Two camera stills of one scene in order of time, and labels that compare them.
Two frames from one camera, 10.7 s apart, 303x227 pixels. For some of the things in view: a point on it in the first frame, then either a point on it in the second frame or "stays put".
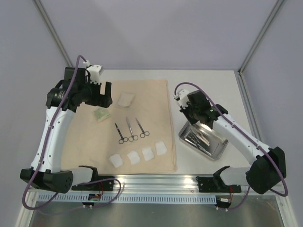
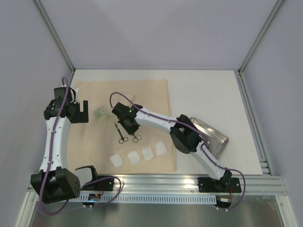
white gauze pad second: (134, 157) stays put
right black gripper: (189, 113) -> (129, 126)
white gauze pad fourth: (161, 148) stays put
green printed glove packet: (101, 113) stays put
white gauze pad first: (116, 160) stays put
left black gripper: (101, 100) -> (82, 117)
